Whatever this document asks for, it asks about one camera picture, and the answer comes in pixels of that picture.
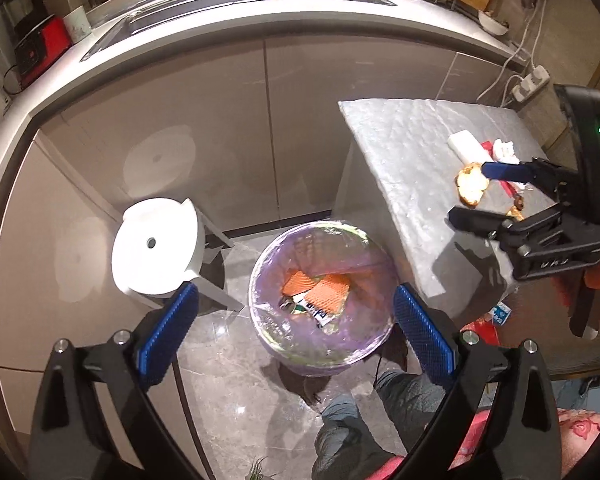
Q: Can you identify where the small white bowl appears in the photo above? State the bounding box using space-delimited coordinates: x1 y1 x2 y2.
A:
478 10 510 36

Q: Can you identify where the pink fleece garment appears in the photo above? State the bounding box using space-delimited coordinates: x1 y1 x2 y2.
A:
375 407 600 480

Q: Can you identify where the white crumpled paper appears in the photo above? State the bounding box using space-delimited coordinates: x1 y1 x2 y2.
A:
491 140 520 163

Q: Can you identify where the round bin with purple bag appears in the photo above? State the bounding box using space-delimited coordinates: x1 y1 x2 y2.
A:
248 220 397 377

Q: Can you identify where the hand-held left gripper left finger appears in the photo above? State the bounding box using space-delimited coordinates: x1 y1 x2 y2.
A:
27 281 204 480

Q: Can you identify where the brown bread piece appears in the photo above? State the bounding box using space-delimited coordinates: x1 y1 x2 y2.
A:
455 161 490 207

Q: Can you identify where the red and black blender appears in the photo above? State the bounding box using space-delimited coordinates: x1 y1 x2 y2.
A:
0 0 73 88

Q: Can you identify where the red wrapper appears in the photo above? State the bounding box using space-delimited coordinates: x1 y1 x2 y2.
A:
480 139 523 198

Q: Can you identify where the white cable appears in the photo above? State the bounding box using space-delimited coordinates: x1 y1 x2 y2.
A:
475 0 553 106

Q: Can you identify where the orange foam net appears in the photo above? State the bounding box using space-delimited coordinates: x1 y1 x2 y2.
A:
307 274 351 313
282 271 318 297

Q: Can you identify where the crumpled snack wrapper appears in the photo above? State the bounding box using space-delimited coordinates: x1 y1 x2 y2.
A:
280 295 342 332

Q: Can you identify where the white round stool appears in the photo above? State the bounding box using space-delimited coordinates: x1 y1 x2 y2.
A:
111 197 246 313

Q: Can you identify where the stainless steel sink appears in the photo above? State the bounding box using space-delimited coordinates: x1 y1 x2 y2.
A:
80 0 398 63

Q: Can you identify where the white cup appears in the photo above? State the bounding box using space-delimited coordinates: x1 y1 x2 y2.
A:
62 5 92 43

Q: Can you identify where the person's grey trouser leg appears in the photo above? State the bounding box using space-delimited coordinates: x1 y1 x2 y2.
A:
312 370 447 480

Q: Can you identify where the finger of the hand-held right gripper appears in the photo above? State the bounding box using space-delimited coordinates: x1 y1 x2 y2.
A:
448 207 563 256
481 157 576 196

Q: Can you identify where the beige kitchen cabinet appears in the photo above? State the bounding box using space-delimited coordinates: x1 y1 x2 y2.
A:
0 35 526 411

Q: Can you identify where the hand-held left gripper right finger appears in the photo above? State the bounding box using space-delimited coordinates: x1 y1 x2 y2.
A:
393 282 566 480

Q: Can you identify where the white power strip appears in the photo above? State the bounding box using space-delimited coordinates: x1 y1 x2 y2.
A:
511 66 551 101

